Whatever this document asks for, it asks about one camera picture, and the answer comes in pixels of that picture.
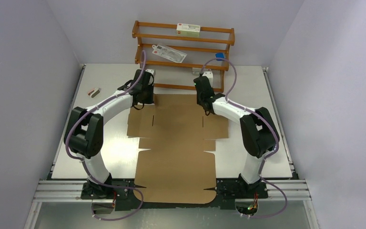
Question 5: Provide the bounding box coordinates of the brown cardboard box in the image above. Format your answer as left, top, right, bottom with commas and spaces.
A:
127, 94, 229, 190

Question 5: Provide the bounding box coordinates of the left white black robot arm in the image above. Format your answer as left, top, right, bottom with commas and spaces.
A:
63, 69, 155, 198

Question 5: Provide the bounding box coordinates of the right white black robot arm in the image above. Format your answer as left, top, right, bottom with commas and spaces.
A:
193, 75, 280, 198

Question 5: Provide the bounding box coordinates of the grey box bottom shelf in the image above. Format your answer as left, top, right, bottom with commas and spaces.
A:
192, 68, 202, 76

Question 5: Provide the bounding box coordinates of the white green box top shelf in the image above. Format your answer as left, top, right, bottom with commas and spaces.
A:
176, 23, 201, 38

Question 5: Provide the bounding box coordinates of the small blue object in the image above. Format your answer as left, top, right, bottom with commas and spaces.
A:
215, 52, 225, 61

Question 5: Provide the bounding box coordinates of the clear plastic packaged item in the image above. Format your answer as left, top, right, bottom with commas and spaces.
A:
152, 44, 187, 63

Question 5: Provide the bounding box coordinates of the small red grey object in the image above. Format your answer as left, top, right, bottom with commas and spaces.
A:
87, 87, 101, 98

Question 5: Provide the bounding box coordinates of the orange wooden shelf rack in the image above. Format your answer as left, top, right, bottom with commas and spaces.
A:
132, 20, 236, 94

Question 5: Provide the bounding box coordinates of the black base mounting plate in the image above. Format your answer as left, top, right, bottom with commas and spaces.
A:
80, 178, 268, 214

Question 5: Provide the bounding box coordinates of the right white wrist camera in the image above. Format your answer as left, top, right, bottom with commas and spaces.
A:
202, 71, 214, 87

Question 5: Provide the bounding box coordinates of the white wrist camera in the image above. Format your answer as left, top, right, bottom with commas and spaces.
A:
145, 69, 156, 77
202, 71, 214, 87

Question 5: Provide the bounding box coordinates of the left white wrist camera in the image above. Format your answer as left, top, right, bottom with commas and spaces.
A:
145, 69, 156, 77

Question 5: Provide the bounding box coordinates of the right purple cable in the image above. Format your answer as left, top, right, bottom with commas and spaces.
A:
200, 57, 288, 219

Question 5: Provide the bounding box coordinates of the purple cable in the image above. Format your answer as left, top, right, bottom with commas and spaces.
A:
64, 50, 147, 221
200, 57, 288, 219

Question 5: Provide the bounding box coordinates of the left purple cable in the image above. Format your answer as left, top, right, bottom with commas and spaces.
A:
64, 50, 147, 221

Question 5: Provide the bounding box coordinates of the aluminium rail frame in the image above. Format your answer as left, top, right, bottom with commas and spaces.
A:
32, 180, 312, 203

